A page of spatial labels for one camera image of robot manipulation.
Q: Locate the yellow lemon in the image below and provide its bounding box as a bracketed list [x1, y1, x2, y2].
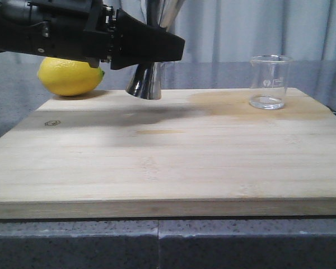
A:
[37, 57, 105, 96]

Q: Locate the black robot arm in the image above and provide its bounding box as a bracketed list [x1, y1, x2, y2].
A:
[0, 1, 185, 70]

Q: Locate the steel jigger measuring cup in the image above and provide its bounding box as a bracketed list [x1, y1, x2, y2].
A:
[126, 0, 184, 100]

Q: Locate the clear glass shaker cup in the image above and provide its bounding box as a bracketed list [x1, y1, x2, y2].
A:
[249, 54, 292, 110]

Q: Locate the wooden cutting board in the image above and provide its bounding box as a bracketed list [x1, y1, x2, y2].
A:
[0, 88, 336, 219]

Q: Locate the grey curtain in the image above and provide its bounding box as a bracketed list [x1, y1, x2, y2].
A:
[0, 0, 336, 65]

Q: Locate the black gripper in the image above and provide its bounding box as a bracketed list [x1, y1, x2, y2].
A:
[27, 1, 185, 70]

